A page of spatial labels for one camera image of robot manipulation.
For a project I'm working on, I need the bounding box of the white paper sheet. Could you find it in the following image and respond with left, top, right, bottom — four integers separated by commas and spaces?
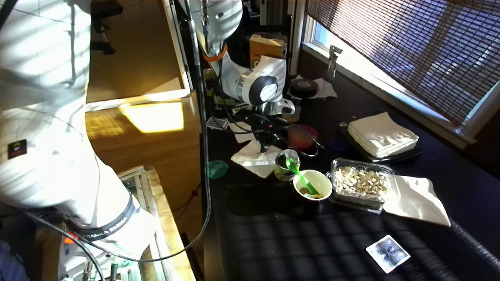
289, 75, 339, 102

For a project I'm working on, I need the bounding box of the black office chair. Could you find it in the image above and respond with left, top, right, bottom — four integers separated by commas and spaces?
90, 0, 125, 57

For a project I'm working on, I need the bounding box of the stack of white napkins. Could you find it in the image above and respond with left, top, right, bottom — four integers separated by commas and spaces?
347, 111, 420, 160

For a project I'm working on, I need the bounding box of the large white robot body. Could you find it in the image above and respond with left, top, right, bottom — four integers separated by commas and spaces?
20, 0, 214, 264

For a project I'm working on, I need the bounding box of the flat white paper napkin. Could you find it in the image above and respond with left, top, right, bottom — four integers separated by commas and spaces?
229, 139, 286, 180

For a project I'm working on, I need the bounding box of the green plastic spoon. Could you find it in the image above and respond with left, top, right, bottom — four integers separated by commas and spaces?
283, 155, 322, 197

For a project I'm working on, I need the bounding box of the clear container of nuts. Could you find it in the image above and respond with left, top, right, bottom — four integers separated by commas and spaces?
328, 156, 400, 216

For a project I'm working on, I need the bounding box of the black tape roll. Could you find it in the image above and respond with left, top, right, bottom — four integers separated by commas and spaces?
287, 77, 320, 100

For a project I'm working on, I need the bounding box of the orange cartoon face box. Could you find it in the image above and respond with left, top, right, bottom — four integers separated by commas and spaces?
248, 33, 287, 67

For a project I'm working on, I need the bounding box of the white round bowl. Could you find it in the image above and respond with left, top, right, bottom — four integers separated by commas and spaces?
292, 169, 334, 203

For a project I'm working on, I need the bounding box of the white napkin beside container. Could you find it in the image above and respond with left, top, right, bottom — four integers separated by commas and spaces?
383, 175, 453, 228

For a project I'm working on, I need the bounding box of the white window frame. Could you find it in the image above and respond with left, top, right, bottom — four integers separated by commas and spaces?
286, 0, 500, 153

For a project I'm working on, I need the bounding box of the white playing card dark print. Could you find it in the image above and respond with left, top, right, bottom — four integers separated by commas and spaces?
364, 233, 412, 275

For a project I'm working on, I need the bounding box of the green round plastic lid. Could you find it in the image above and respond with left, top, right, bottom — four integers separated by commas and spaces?
203, 158, 229, 181

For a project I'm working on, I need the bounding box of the orange strap on arm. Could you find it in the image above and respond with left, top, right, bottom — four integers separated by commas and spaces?
201, 44, 229, 64

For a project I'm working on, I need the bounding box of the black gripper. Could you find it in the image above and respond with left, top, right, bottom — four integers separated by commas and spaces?
244, 111, 289, 156

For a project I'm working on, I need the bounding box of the window blind above napkins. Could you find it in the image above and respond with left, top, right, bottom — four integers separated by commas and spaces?
304, 0, 500, 128

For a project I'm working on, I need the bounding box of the clear jar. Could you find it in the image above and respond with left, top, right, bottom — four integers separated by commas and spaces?
273, 149, 301, 183

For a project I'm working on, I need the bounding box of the black corrugated hose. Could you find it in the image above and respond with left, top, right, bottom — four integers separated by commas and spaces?
448, 219, 500, 275

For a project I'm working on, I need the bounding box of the red plastic bowl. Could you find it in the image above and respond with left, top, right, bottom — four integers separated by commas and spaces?
284, 124, 320, 156

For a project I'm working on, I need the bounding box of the black napkin tray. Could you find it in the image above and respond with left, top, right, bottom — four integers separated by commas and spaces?
339, 122, 423, 164

